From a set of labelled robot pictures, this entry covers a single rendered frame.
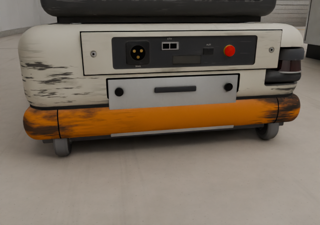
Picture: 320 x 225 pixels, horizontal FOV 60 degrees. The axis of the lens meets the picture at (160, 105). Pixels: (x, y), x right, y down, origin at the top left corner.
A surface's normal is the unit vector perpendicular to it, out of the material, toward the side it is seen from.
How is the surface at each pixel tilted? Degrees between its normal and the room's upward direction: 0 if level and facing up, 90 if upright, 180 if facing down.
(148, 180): 0
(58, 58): 90
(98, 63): 90
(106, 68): 90
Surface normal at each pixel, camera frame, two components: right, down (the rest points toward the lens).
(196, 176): 0.00, -0.95
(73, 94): 0.18, 0.40
